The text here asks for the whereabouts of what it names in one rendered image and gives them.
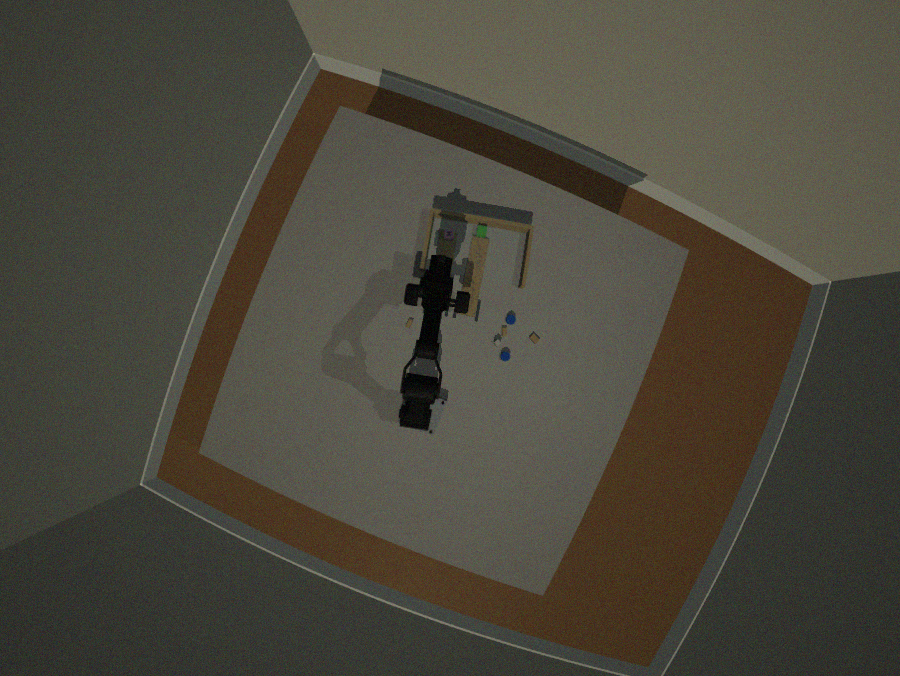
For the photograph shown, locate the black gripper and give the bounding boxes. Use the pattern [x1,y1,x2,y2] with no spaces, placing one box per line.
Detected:
[404,283,470,314]

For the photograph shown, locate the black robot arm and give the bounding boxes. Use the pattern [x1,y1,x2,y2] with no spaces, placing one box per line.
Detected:
[399,255,453,431]

